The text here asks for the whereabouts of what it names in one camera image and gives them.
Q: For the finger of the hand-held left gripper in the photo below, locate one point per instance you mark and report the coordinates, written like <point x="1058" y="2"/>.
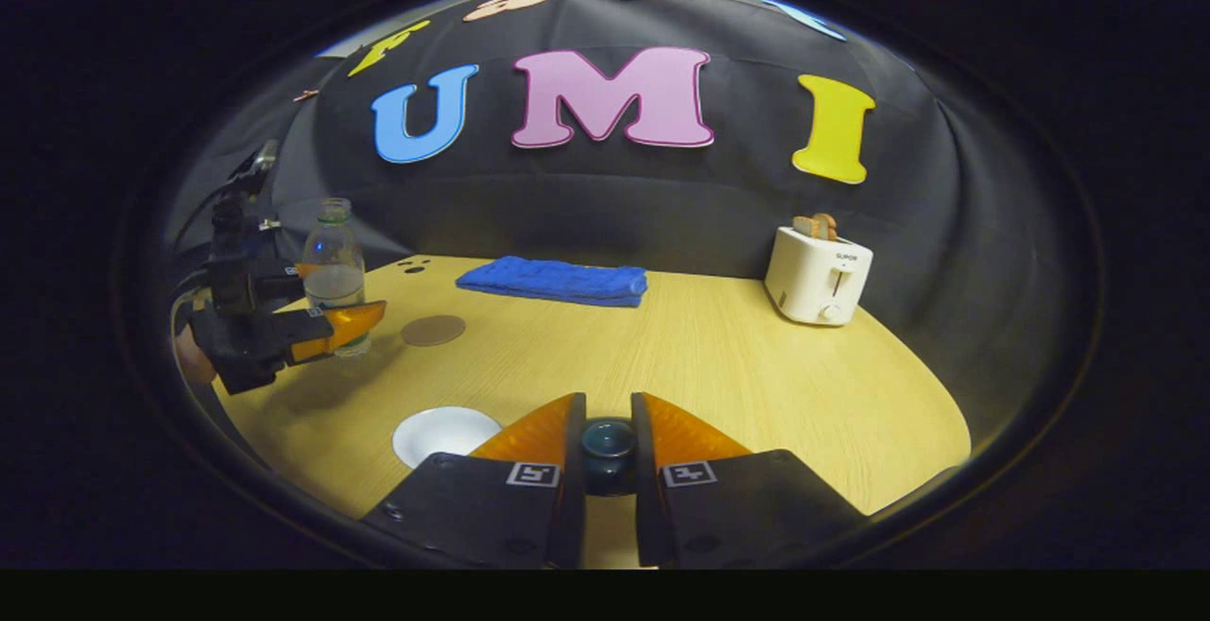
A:
<point x="284" y="285"/>
<point x="350" y="323"/>

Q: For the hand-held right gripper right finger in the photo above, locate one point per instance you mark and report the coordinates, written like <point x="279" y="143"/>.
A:
<point x="645" y="526"/>

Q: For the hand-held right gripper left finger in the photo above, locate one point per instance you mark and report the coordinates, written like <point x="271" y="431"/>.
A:
<point x="575" y="526"/>

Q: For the clear plastic water bottle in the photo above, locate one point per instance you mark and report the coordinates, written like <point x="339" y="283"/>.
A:
<point x="333" y="262"/>

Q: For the round brown coaster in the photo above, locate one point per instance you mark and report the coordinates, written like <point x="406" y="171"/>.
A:
<point x="433" y="330"/>

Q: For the blue teacup lid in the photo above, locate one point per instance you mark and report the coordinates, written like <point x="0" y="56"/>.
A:
<point x="608" y="446"/>

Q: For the blue folded towel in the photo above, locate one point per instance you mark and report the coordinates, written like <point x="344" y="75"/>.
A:
<point x="553" y="279"/>

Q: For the white toaster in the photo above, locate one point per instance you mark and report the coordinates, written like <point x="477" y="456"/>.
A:
<point x="803" y="276"/>

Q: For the black backdrop cloth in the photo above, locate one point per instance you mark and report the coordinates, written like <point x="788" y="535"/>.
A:
<point x="662" y="205"/>

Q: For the brown bread slice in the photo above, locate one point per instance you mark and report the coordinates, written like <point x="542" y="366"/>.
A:
<point x="805" y="226"/>
<point x="826" y="226"/>

